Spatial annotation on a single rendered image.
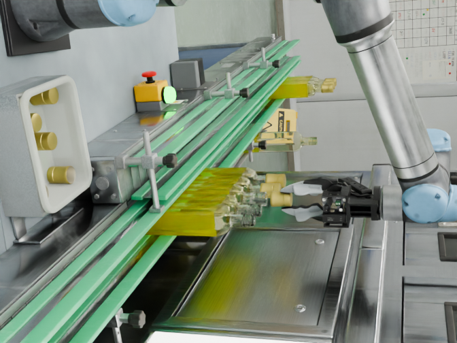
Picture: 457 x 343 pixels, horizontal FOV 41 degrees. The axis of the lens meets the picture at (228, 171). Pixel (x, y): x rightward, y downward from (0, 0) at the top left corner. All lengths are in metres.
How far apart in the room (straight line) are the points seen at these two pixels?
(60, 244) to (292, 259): 0.51
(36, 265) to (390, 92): 0.65
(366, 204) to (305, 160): 6.27
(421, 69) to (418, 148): 6.08
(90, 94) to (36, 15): 0.32
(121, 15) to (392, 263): 0.77
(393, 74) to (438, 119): 6.27
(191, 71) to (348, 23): 0.94
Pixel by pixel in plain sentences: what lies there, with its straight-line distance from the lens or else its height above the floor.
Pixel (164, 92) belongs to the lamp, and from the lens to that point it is 1.62.
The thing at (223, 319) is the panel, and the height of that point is 1.11.
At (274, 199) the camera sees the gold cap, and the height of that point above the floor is 1.16.
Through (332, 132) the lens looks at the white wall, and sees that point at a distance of 7.37.
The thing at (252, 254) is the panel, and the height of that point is 1.10.
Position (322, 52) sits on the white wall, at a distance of 7.18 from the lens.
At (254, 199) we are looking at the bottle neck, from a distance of 1.36.
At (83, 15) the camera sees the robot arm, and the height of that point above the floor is 0.90.
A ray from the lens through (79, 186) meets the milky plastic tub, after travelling 1.22.
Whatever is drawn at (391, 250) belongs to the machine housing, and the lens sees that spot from 1.45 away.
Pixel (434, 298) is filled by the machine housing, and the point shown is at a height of 1.49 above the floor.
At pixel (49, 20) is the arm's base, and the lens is 1.19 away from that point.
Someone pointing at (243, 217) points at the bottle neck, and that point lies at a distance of 1.25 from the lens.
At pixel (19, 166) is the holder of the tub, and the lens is 1.11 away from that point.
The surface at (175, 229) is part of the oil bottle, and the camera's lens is 1.29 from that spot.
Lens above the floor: 1.45
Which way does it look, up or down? 17 degrees down
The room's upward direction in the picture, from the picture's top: 90 degrees clockwise
